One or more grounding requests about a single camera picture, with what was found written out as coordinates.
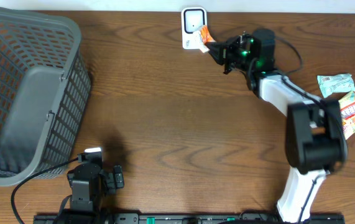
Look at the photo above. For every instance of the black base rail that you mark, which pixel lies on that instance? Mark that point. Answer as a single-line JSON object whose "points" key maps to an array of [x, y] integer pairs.
{"points": [[134, 218]]}

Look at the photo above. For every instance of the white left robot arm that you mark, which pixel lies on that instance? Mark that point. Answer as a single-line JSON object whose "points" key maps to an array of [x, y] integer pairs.
{"points": [[90, 184]]}

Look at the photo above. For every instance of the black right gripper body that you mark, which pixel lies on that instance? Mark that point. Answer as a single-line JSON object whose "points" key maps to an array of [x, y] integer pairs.
{"points": [[236, 55]]}

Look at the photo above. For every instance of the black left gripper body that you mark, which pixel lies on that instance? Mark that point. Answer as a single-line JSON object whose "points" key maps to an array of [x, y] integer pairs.
{"points": [[110, 182]]}

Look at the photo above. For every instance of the orange small box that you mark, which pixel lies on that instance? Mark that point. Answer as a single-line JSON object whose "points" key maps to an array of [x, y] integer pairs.
{"points": [[202, 36]]}

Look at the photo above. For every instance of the white barcode scanner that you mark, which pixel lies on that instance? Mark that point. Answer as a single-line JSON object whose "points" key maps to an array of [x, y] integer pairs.
{"points": [[192, 18]]}

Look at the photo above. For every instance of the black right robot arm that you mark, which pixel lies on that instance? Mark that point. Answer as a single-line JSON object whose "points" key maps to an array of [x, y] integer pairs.
{"points": [[315, 145]]}

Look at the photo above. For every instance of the grey plastic basket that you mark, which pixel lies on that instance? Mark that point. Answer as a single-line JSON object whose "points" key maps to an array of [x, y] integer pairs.
{"points": [[44, 89]]}

